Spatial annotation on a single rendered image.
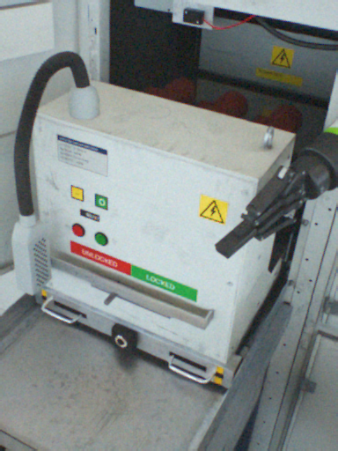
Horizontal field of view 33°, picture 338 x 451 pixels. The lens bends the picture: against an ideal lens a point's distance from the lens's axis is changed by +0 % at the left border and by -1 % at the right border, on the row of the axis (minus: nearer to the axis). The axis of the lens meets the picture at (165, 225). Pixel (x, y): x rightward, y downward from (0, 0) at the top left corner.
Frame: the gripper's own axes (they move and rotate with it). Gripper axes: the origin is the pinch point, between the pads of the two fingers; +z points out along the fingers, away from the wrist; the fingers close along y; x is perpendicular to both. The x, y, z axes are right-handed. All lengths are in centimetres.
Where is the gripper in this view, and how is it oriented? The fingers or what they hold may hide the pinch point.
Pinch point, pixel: (236, 239)
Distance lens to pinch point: 94.8
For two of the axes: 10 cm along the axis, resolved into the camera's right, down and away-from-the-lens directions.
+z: -7.4, 5.9, -3.3
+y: 2.1, 6.7, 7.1
